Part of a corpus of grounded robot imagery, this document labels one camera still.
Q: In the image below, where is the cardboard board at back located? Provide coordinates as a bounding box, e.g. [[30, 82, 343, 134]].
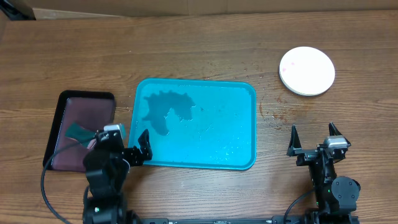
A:
[[23, 0, 397, 16]]

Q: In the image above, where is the pink and green sponge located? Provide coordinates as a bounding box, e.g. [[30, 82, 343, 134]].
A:
[[65, 123, 96, 149]]

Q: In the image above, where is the teal plastic tray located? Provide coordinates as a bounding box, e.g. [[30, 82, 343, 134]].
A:
[[128, 78, 257, 170]]

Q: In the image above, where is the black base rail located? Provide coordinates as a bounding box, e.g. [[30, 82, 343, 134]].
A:
[[133, 216, 360, 224]]

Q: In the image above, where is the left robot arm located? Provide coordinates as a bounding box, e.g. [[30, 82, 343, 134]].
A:
[[82, 124, 153, 224]]

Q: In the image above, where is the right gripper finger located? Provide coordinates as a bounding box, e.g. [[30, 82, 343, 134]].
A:
[[288, 124, 302, 151], [328, 122, 341, 136]]

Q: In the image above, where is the white plate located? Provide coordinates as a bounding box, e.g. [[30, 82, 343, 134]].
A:
[[279, 47, 335, 96]]

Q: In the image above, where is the black object top left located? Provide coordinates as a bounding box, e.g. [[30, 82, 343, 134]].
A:
[[1, 0, 35, 21]]

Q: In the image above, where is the black tray with maroon liquid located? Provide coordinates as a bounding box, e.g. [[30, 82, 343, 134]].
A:
[[43, 90, 116, 172]]

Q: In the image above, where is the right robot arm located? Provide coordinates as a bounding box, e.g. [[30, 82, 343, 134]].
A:
[[283, 123, 361, 224]]

